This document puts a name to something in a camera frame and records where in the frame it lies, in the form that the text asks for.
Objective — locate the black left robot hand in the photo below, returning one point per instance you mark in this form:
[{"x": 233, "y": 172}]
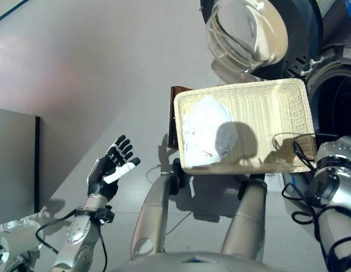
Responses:
[{"x": 103, "y": 178}]

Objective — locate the white garment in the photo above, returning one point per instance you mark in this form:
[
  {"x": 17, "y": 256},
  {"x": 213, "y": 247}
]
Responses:
[{"x": 203, "y": 127}]

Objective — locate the round glass washing machine door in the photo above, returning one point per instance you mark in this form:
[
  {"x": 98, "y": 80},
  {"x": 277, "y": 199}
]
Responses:
[{"x": 249, "y": 34}]

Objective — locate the grey cabinet with black edge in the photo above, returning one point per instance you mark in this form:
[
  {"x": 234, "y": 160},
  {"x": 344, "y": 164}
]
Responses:
[{"x": 13, "y": 170}]

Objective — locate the brown wooden stool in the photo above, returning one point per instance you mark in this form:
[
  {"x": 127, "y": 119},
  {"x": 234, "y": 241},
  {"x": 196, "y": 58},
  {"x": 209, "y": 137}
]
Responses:
[{"x": 173, "y": 113}]

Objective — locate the grey robot torso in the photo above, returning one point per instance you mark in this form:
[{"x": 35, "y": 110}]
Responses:
[{"x": 192, "y": 263}]

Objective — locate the silver right robot leg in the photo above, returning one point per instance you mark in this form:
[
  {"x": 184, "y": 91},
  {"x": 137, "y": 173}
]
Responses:
[{"x": 249, "y": 215}]

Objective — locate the white wicker laundry basket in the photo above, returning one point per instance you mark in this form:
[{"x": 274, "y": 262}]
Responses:
[{"x": 263, "y": 113}]

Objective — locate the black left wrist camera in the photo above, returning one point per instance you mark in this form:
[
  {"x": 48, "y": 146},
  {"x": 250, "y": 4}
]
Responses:
[{"x": 105, "y": 215}]

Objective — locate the white metal equipment frame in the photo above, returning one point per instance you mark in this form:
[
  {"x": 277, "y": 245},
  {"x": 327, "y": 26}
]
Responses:
[{"x": 19, "y": 241}]

